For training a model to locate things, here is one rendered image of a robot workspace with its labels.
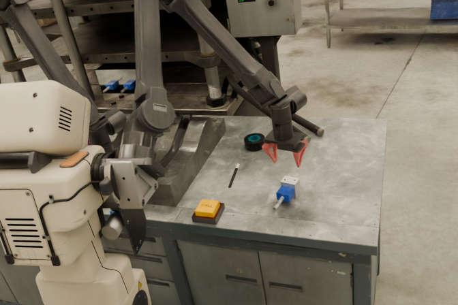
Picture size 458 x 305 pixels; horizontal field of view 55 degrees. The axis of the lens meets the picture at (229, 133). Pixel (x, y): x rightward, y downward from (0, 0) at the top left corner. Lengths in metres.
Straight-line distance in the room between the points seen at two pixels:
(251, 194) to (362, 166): 0.38
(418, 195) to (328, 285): 1.37
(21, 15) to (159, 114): 0.56
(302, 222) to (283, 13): 0.98
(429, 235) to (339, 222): 1.22
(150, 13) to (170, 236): 0.76
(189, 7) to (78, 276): 0.72
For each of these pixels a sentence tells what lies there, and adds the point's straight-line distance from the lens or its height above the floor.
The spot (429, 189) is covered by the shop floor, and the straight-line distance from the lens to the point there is 2.81.
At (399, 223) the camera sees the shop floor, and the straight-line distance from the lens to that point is 2.56.
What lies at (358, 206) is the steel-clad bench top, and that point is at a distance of 1.38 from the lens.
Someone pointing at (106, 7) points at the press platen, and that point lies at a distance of 2.25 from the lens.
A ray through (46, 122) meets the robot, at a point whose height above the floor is 1.32.
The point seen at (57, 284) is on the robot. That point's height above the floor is 0.89.
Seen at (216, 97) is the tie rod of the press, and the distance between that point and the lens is 2.08.
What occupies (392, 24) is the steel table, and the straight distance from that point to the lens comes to 4.79.
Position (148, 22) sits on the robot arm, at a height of 1.42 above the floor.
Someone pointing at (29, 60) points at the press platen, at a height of 1.03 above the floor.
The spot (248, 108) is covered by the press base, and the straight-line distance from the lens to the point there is 2.34.
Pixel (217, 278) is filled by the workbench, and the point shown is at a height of 0.50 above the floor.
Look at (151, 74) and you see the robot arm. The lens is 1.05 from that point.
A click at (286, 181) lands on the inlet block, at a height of 0.85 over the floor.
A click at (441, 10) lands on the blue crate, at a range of 4.84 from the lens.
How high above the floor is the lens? 1.67
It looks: 29 degrees down
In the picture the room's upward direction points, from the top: 10 degrees counter-clockwise
